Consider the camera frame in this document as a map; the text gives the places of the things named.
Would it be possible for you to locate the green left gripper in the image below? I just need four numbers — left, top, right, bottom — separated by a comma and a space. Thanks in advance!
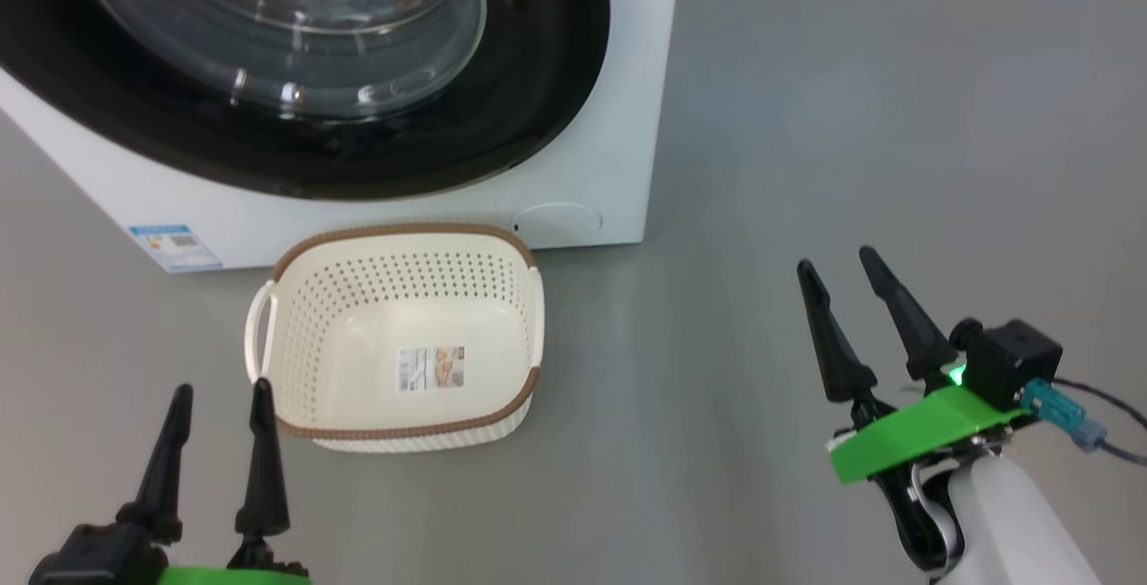
116, 377, 310, 585

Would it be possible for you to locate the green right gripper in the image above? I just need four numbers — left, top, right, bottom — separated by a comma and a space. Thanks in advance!
796, 245, 1031, 487

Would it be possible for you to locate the washing machine glass door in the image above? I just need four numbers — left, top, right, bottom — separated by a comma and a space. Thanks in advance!
0, 0, 612, 202

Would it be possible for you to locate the white front-load washing machine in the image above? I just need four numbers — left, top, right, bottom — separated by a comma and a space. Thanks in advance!
0, 0, 684, 274

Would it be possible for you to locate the cream perforated laundry basket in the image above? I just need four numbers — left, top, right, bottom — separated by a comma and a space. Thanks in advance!
245, 223, 546, 454

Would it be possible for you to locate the blue energy label sticker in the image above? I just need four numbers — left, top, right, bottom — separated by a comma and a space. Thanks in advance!
128, 225, 223, 272

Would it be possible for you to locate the basket product label sticker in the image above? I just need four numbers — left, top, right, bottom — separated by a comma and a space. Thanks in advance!
397, 346, 466, 391

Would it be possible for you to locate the teal connector cable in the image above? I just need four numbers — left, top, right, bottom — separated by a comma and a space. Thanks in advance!
1022, 377, 1147, 465

